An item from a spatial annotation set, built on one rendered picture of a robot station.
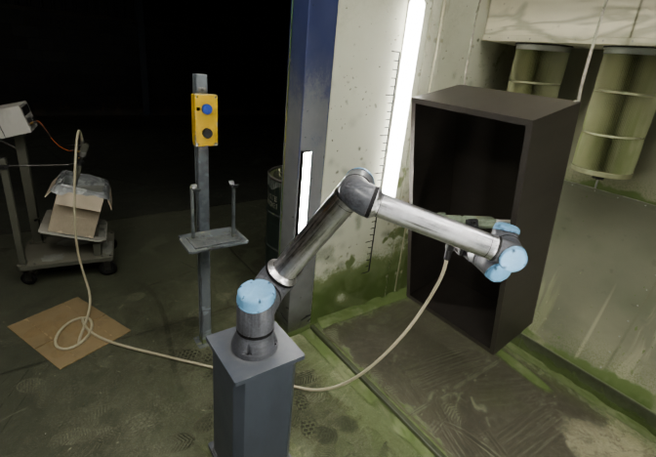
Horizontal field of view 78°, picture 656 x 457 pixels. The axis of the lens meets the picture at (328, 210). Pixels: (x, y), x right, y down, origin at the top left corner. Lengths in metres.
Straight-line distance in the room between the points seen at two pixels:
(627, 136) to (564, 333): 1.24
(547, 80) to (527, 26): 0.36
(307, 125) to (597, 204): 2.04
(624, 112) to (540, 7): 0.81
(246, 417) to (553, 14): 2.73
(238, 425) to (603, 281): 2.32
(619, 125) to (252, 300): 2.25
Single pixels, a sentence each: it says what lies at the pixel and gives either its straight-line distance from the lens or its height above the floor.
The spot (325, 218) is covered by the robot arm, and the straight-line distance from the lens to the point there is 1.56.
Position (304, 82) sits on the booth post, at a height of 1.64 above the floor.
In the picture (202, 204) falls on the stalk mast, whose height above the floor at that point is 0.95.
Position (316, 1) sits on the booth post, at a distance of 2.28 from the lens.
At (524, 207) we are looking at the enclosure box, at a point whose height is 1.27.
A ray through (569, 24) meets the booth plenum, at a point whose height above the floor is 2.08.
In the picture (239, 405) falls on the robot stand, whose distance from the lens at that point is 1.78.
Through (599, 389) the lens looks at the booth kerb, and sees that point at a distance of 3.03.
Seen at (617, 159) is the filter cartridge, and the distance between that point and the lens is 2.92.
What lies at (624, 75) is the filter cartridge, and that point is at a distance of 2.86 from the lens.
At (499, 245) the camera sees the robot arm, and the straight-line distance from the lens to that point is 1.46.
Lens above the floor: 1.79
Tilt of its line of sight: 21 degrees down
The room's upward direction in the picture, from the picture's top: 5 degrees clockwise
